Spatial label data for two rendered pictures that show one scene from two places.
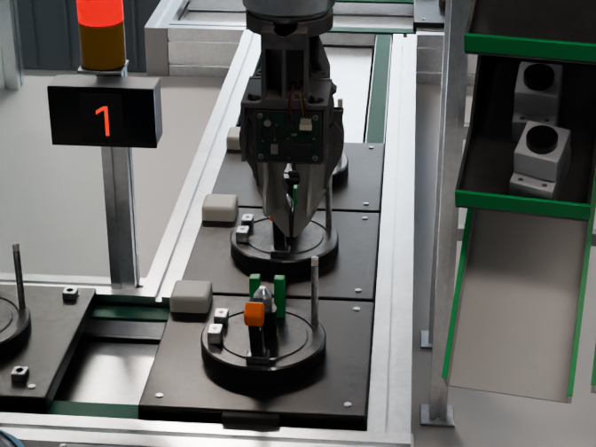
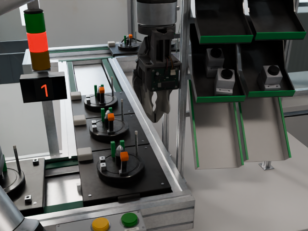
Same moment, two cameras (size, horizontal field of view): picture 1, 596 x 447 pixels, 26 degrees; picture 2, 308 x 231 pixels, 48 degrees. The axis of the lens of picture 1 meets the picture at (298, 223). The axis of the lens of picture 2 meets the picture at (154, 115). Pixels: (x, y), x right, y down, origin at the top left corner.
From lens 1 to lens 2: 0.49 m
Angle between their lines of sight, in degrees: 17
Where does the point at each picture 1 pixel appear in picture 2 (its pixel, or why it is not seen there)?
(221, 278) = (91, 145)
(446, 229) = (181, 113)
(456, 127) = (184, 75)
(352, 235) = (130, 122)
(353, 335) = (150, 157)
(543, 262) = (217, 120)
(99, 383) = (57, 194)
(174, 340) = (85, 172)
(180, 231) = (66, 130)
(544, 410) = (211, 170)
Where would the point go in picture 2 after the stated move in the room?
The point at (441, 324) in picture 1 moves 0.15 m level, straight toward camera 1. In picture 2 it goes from (180, 147) to (195, 175)
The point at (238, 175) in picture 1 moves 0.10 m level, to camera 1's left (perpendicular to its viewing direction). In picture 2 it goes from (79, 107) to (54, 111)
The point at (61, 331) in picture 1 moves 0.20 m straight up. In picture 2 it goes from (37, 177) to (26, 114)
